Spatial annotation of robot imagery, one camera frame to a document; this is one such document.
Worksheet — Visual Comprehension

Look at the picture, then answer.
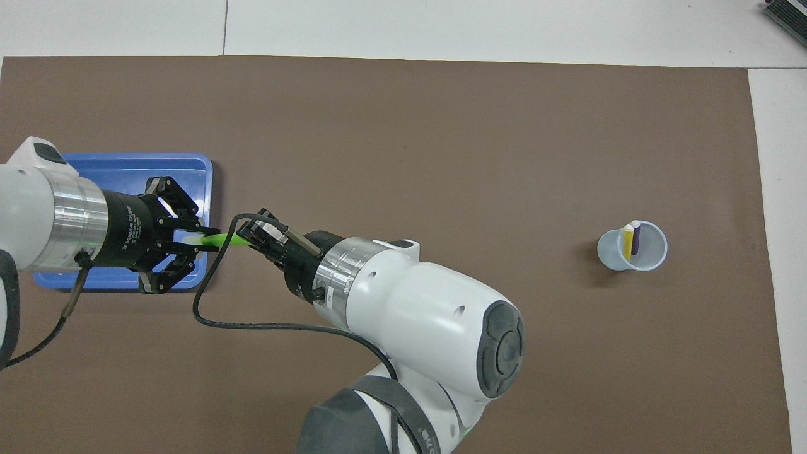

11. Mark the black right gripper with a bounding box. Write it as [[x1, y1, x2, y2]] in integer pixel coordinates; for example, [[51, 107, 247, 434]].
[[235, 209, 345, 306]]

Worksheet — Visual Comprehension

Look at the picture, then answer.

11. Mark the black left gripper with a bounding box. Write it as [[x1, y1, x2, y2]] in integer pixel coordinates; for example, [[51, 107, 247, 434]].
[[95, 176, 221, 296]]

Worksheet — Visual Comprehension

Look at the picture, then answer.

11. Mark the green marker pen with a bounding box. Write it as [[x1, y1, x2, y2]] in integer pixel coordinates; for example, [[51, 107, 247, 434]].
[[182, 233, 252, 248]]

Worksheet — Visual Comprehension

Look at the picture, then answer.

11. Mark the blue plastic tray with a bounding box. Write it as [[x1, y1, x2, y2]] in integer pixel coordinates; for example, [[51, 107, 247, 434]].
[[33, 152, 214, 291]]

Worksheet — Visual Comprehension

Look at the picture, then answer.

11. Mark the brown table mat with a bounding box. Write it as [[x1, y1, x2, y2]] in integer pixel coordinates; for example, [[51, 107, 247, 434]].
[[0, 55, 794, 454]]

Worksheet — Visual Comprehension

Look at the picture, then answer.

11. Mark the translucent plastic cup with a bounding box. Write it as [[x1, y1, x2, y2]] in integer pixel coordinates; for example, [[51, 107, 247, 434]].
[[596, 220, 669, 272]]

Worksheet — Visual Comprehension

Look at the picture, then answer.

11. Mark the grey laptop corner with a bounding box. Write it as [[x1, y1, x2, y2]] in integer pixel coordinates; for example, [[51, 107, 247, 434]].
[[762, 0, 807, 49]]

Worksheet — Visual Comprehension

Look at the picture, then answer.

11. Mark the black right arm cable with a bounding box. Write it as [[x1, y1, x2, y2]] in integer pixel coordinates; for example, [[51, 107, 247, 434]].
[[192, 213, 429, 454]]

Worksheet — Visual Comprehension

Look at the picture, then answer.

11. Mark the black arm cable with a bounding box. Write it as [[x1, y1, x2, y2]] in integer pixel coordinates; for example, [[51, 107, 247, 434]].
[[0, 251, 95, 373], [192, 213, 429, 454]]

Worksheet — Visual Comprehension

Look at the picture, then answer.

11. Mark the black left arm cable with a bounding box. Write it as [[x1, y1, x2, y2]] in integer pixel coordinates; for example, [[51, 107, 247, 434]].
[[0, 251, 95, 373]]

